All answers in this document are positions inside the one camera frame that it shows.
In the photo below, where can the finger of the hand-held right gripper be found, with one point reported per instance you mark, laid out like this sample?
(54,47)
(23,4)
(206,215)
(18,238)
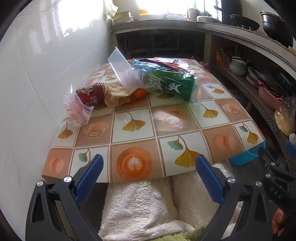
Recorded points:
(275,192)
(291,149)

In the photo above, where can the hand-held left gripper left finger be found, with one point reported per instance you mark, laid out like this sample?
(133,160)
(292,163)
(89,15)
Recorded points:
(91,173)

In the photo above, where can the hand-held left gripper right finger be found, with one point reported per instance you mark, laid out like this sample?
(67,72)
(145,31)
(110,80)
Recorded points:
(209,178)

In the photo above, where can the blue plastic basket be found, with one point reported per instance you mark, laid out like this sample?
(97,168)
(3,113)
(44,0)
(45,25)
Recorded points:
(245,155)

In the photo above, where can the clear pink-printed plastic bag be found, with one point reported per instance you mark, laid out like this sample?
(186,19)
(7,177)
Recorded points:
(75,111)

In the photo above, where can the red paper cup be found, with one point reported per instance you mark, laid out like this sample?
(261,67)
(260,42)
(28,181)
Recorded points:
(92,93)

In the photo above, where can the green snack bag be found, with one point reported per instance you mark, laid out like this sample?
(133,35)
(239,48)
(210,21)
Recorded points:
(171,84)

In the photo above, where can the red snack wrapper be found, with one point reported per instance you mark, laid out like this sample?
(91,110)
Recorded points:
(179,68)

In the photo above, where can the clear plastic container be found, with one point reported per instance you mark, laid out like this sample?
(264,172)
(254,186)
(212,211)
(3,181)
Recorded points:
(120,62)

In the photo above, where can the blue plastic wrapper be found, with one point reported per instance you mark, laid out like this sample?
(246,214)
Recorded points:
(150,66)

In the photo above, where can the person's right hand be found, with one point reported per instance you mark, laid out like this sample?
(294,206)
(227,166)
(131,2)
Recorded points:
(278,220)

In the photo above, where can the yellow plastic bag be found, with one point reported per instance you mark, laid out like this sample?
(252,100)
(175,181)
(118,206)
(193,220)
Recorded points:
(284,120)

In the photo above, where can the perforated metal shelf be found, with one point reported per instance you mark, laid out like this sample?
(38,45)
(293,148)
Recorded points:
(261,104)

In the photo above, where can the pink plastic basin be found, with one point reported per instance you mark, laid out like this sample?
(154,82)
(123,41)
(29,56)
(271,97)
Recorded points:
(269,98)

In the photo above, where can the stack of plates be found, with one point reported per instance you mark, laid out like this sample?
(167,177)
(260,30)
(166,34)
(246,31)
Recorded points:
(253,76)

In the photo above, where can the stack of green-white bowls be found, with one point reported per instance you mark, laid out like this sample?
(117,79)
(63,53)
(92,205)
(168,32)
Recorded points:
(238,67)

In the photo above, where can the wooden cutting board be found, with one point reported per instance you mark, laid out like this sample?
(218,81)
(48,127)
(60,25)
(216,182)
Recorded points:
(292,51)

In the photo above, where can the orange snack packet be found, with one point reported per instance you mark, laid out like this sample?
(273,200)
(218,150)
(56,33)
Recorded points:
(220,58)

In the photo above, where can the red-capped white bottle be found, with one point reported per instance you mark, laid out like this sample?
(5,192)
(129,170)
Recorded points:
(202,62)

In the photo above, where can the black cooking pot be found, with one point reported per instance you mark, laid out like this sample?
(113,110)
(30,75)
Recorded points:
(276,26)

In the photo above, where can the grey kitchen counter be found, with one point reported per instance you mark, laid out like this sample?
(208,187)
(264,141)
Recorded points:
(231,30)

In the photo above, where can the black wok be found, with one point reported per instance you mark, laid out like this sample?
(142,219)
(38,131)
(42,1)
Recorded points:
(245,22)

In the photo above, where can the steel pot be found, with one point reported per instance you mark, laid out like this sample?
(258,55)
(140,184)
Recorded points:
(207,19)

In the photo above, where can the stacked enamel bowls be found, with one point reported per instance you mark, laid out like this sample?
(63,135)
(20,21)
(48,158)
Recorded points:
(122,16)

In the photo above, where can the white hanging plastic bag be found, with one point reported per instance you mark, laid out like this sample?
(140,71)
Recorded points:
(111,8)

